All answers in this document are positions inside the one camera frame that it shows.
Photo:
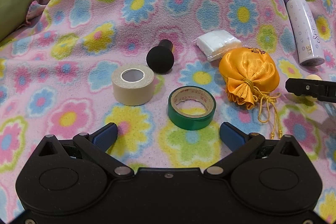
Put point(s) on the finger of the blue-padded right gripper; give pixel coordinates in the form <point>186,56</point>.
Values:
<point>323,91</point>

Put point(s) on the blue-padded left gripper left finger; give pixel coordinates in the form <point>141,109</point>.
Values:
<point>94,147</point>

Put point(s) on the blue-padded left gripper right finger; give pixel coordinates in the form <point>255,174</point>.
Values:
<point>242,146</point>

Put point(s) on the green tape roll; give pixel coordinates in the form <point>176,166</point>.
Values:
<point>187,119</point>

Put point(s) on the orange satin drawstring pouch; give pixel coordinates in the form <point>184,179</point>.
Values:
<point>251,79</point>

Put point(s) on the beige tape roll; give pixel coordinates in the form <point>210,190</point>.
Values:
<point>133,84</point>

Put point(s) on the white tissue pack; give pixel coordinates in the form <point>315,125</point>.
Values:
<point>215,44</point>

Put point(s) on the purple white thermos bottle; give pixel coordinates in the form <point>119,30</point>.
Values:
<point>308,43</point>

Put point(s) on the black foam ball attachment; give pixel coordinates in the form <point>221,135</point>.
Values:
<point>160,58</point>

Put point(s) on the green cushion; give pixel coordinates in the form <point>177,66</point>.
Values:
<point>13,15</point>

